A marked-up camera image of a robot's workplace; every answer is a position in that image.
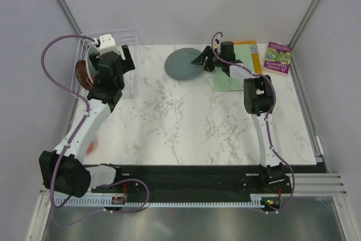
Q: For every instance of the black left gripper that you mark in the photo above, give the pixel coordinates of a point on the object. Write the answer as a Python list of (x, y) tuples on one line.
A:
[(127, 64)]

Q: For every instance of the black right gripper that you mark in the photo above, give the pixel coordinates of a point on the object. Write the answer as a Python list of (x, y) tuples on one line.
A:
[(207, 52)]

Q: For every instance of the grey plate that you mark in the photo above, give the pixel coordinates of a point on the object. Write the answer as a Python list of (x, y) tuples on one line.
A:
[(178, 64)]

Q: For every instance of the blue floral plate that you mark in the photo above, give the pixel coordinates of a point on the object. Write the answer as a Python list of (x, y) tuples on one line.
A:
[(90, 69)]

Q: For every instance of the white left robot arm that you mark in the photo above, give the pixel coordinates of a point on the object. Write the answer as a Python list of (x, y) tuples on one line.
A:
[(62, 169)]

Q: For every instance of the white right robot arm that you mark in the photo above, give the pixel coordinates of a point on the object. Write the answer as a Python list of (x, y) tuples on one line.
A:
[(259, 102)]

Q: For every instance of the green folder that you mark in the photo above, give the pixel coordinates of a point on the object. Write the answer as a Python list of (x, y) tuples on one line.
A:
[(223, 82)]

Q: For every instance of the dark red patterned plate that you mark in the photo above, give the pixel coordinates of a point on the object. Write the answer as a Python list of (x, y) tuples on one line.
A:
[(82, 75)]

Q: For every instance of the orange folder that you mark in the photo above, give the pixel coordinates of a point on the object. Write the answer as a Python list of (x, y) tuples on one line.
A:
[(252, 54)]

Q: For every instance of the purple children's book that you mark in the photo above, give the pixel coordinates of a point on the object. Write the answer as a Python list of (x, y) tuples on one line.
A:
[(278, 58)]

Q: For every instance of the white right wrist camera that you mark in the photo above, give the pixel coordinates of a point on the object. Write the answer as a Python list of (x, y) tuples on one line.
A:
[(217, 43)]

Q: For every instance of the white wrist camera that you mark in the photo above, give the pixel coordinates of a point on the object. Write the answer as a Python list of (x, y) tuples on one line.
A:
[(217, 43), (107, 44)]

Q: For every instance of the white wire dish rack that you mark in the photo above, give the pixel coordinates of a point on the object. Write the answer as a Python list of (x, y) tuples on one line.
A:
[(102, 70)]

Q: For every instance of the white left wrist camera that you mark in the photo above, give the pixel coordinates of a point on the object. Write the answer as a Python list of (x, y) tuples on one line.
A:
[(107, 44)]

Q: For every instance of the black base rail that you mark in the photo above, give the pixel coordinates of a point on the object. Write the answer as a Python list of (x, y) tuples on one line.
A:
[(191, 182)]

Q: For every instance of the white cable duct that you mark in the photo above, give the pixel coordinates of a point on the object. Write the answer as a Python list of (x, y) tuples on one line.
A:
[(109, 201)]

